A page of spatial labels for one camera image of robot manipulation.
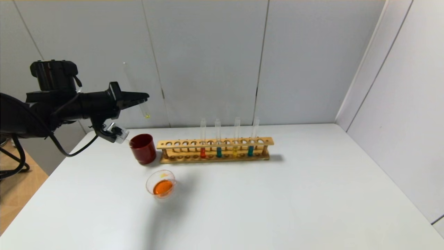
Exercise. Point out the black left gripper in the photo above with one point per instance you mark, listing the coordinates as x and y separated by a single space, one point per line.
114 96

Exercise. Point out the test tube with yellow pigment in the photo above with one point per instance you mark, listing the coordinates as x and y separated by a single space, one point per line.
147 115
235 151

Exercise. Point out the wooden test tube rack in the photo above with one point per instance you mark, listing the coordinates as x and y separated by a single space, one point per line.
215 143

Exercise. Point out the test tube with teal pigment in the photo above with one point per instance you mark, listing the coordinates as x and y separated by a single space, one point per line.
250 151
218 152

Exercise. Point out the dark red cup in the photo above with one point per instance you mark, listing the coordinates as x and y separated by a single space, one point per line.
143 151

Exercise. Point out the clear glass beaker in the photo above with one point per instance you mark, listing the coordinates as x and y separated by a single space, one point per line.
162 187

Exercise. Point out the black metal stand leg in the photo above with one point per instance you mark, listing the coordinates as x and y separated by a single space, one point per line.
8 155

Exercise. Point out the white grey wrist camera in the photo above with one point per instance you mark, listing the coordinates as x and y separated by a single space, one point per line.
116 133

